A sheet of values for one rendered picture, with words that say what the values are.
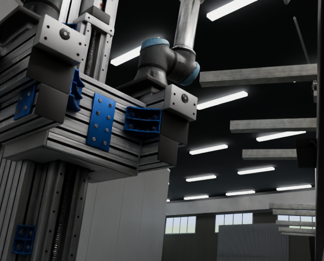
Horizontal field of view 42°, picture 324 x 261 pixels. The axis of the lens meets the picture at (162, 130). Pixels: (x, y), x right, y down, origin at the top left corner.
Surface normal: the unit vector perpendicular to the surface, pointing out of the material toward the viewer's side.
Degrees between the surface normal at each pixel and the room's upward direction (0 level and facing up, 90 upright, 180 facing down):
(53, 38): 90
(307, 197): 90
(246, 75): 90
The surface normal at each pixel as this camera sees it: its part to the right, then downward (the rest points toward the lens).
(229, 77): -0.32, -0.36
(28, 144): -0.71, -0.31
